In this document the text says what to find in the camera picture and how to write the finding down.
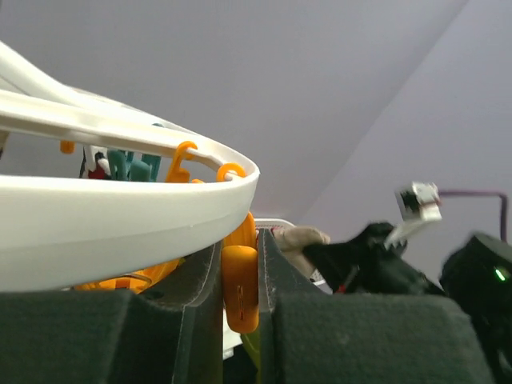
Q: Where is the orange clothes peg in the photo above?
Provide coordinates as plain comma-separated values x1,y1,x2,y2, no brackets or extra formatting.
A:
164,140,199,184
221,214,259,334

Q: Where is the white round sock hanger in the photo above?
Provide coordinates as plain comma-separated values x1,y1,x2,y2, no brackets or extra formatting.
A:
1,45,260,292

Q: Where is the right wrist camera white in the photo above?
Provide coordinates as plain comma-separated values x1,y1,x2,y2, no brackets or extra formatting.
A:
384,182,442,248

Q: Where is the grey beige sock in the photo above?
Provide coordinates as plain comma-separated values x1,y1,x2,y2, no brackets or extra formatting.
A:
273,226,330,278

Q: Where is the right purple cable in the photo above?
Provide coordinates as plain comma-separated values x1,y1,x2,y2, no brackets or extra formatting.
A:
438,190,509,241

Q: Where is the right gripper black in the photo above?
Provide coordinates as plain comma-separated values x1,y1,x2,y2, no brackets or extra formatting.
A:
302,222,444,296

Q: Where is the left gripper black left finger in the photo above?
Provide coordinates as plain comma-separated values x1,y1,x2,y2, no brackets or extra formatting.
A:
1,244,222,383

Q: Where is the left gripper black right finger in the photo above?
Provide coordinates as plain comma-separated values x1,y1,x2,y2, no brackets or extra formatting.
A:
258,230,494,383

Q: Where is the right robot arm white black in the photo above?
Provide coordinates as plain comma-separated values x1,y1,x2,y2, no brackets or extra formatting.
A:
303,222,511,383

